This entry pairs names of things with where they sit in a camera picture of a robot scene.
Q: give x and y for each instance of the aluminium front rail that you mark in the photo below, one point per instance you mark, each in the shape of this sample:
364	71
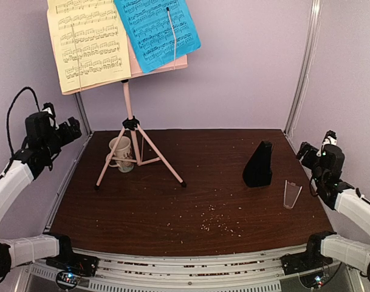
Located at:
254	271

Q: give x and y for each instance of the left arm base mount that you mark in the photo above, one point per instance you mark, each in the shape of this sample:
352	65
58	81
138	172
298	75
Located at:
76	263

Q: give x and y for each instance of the clear metronome cover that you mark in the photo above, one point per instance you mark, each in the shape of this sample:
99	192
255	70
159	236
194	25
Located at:
291	194

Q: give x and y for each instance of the pink music stand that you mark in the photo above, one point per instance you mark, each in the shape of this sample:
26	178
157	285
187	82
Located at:
144	151

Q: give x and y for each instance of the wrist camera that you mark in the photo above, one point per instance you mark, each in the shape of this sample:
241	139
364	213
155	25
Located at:
330	138
49	107

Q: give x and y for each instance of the black metronome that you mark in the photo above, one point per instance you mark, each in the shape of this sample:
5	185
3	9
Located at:
257	172

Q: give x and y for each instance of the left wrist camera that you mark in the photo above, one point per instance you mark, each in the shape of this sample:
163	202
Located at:
49	107

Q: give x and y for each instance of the yellow sheet music page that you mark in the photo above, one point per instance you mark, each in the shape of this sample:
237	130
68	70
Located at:
89	43

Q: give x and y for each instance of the blue sheet music page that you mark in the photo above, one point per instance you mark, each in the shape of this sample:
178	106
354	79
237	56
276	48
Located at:
160	31

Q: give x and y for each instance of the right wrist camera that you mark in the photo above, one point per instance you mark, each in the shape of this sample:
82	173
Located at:
330	138

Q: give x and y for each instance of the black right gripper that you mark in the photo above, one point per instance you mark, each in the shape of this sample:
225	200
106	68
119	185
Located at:
308	152

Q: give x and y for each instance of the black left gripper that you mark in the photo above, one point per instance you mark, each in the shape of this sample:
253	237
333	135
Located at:
68	136

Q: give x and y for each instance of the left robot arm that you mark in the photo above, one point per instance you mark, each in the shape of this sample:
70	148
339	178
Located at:
42	144

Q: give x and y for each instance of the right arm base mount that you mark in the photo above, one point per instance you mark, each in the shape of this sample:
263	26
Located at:
302	262

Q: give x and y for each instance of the white ceramic mug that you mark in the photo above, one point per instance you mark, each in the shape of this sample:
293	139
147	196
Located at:
122	156

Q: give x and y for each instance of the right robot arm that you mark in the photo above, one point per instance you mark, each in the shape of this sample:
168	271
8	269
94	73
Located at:
325	164

